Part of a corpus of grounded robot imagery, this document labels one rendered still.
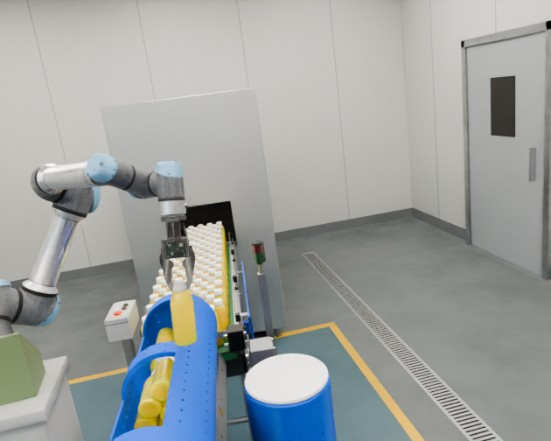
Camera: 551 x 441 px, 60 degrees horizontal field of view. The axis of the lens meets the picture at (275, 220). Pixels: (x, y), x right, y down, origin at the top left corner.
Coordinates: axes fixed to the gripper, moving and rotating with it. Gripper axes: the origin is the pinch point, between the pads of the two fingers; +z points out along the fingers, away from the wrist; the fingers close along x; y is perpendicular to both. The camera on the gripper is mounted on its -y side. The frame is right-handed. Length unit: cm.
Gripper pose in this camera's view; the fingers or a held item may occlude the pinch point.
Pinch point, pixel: (179, 284)
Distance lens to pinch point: 142.2
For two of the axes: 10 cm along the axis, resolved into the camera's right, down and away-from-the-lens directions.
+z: 0.8, 10.0, 0.3
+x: 9.9, -0.8, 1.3
